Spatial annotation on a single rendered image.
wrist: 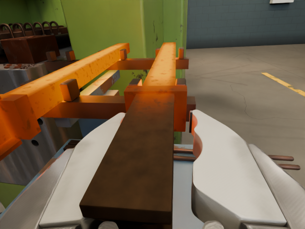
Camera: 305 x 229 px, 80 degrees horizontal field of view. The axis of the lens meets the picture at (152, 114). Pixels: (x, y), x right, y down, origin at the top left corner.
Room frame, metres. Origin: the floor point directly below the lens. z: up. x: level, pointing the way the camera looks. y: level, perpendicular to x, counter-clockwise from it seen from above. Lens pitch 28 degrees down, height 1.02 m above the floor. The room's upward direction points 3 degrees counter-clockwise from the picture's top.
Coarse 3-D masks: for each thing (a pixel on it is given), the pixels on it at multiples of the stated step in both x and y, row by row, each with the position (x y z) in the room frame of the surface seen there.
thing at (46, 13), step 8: (32, 0) 1.07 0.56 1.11; (40, 0) 1.06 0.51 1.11; (48, 0) 1.05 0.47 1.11; (56, 0) 1.04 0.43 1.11; (32, 8) 1.07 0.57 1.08; (40, 8) 1.06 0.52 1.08; (48, 8) 1.05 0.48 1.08; (56, 8) 1.04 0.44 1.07; (32, 16) 1.07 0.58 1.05; (40, 16) 1.06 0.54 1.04; (48, 16) 1.05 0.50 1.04; (56, 16) 1.04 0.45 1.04; (64, 24) 1.04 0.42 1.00
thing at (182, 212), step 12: (180, 144) 0.42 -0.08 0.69; (192, 156) 0.37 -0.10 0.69; (180, 168) 0.33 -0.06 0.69; (192, 168) 0.33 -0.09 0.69; (180, 180) 0.29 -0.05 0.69; (180, 192) 0.26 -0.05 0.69; (180, 204) 0.23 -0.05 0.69; (0, 216) 0.23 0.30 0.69; (180, 216) 0.21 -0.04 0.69; (192, 216) 0.21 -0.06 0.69; (180, 228) 0.19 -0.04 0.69; (192, 228) 0.19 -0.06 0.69
